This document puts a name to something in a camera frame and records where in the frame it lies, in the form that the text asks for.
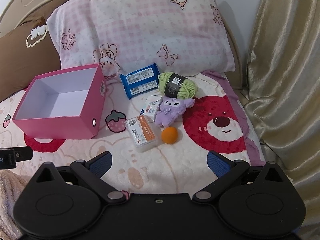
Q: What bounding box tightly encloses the white tissue packet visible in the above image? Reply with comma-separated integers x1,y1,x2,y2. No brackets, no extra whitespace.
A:
140,95,163,122

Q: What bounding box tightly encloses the pink cardboard box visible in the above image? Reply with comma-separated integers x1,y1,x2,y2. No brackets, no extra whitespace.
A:
12,64,107,140

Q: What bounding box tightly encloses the small orange fruit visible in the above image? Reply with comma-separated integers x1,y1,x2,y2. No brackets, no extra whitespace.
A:
161,127,178,145

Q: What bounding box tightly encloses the blue wet wipes pack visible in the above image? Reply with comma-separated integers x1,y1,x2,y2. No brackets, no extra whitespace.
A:
119,63,160,100

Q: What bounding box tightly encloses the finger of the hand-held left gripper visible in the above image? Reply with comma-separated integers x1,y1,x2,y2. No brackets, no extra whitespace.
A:
14,147,33,160

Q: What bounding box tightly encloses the gold curtain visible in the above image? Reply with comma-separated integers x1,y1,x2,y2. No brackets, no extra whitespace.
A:
240,0,320,240

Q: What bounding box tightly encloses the clear box with orange label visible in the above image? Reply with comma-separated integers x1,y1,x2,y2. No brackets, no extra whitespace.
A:
126,115,160,153

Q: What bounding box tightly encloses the purple plush toy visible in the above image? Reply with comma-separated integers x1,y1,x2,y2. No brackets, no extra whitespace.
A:
154,96,195,127

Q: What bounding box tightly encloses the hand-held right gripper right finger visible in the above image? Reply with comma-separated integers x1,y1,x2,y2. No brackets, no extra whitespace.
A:
192,151,285,202

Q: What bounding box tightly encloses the green yarn ball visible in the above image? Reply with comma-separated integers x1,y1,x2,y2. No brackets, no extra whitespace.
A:
158,72,197,98

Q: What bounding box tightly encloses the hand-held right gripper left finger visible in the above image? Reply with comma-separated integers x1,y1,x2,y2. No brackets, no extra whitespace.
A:
34,151,127,204

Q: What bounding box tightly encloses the beige fleece blanket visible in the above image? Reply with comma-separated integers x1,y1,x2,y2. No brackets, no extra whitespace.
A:
0,169,33,240

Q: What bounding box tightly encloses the brown pillow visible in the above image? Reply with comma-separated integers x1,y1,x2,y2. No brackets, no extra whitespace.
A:
0,0,72,100

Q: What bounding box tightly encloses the pink checked pillow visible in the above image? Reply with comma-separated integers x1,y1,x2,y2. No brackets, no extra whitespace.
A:
46,0,237,77

